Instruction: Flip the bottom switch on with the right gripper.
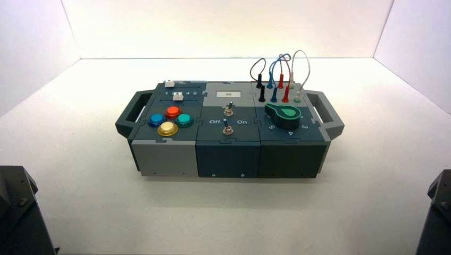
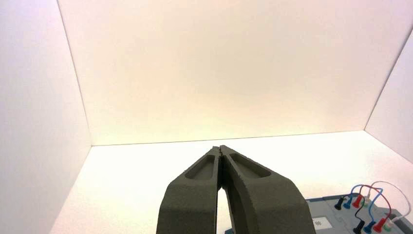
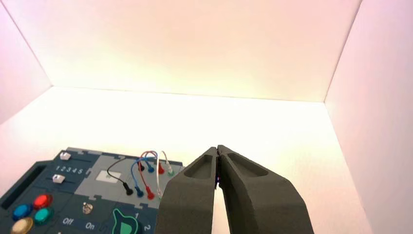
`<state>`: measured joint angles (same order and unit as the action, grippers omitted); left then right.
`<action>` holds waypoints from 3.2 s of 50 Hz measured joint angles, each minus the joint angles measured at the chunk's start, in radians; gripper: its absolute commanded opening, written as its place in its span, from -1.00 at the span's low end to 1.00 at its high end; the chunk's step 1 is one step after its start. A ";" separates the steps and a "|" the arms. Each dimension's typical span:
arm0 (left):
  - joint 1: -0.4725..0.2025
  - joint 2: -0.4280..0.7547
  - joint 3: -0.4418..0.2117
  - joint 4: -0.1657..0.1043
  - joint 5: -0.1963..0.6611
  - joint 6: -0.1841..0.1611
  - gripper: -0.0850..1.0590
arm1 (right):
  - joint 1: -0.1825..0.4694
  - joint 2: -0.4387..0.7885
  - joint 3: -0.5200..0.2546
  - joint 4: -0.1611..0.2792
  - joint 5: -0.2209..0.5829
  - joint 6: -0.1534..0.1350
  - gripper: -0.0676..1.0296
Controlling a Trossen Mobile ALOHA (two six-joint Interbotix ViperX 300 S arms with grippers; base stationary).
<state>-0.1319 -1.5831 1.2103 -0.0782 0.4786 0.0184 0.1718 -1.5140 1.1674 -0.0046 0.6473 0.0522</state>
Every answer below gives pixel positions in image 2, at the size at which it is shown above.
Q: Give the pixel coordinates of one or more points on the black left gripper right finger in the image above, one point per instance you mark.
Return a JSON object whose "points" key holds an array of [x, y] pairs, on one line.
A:
{"points": [[264, 203]]}

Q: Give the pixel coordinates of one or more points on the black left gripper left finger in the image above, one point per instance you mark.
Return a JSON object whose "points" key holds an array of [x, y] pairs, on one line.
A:
{"points": [[190, 200]]}

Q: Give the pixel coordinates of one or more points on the blue grey control box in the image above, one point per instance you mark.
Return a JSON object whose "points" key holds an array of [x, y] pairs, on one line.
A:
{"points": [[326, 209]]}

